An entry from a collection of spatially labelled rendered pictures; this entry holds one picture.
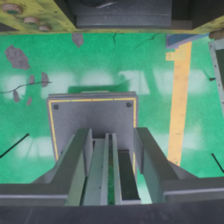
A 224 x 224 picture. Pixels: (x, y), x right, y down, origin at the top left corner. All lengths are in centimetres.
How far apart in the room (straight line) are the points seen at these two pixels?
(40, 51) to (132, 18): 104
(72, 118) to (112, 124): 31
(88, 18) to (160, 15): 30
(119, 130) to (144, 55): 71
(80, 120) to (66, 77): 48
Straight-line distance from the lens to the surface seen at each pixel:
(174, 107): 164
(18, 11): 55
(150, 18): 76
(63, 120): 126
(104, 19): 74
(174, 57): 159
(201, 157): 200
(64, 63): 152
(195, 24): 83
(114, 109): 118
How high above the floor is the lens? 147
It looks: 75 degrees down
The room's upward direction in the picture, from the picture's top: 177 degrees clockwise
